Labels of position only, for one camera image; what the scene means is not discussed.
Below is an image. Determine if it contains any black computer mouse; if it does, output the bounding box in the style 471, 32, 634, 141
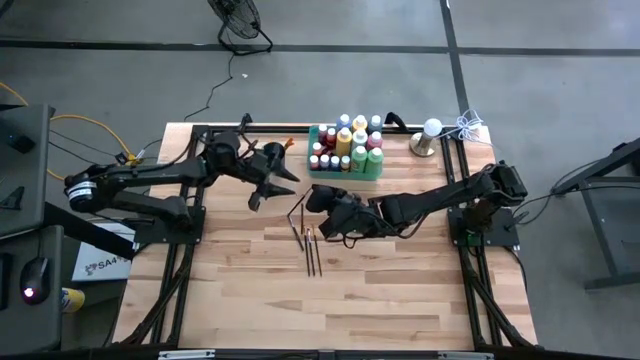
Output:
18, 256, 51, 306

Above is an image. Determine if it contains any white cable bundle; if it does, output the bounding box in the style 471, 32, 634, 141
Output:
442, 108, 494, 147

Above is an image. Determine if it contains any white printed box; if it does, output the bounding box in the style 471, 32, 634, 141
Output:
71, 222, 136, 283

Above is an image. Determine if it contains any black floor fan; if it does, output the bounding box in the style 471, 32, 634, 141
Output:
206, 0, 275, 57

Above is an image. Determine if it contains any dark desk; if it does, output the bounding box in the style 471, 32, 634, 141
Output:
0, 224, 66, 357

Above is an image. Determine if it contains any yellow can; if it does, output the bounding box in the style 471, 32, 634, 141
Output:
60, 287, 86, 315

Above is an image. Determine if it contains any black metal table stand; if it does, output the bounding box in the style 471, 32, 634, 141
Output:
549, 137, 640, 291

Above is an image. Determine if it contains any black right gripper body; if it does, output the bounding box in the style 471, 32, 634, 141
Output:
317, 192, 384, 242

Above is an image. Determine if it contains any yellow extension cord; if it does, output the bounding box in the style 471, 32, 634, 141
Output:
0, 81, 139, 184

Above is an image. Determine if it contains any translucent teal plastic bin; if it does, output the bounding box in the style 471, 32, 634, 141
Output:
305, 124, 385, 182

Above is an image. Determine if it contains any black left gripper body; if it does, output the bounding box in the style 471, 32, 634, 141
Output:
239, 142, 289, 212

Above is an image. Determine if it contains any black fan power cable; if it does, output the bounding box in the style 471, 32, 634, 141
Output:
182, 52, 236, 124

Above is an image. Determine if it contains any grey desk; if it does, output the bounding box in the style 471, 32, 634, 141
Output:
0, 102, 56, 240

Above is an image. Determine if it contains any white globe brass lamp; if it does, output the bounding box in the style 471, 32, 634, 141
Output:
408, 117, 444, 159

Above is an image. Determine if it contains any large green paint bottle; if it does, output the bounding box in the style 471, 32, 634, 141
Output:
349, 145, 369, 175
363, 147, 386, 181

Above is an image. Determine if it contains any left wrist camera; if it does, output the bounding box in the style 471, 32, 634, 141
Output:
243, 149, 270, 181

